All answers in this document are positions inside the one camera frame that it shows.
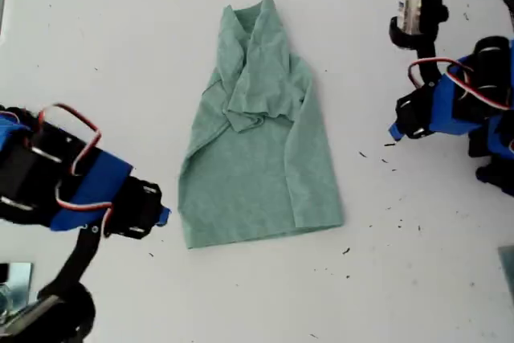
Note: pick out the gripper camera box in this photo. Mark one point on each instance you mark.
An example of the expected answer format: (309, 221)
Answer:
(52, 319)
(421, 9)

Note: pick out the camera black stalk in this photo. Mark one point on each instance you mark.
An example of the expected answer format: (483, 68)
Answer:
(429, 64)
(78, 262)

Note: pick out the green t-shirt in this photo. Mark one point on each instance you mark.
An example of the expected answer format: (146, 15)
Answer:
(249, 182)

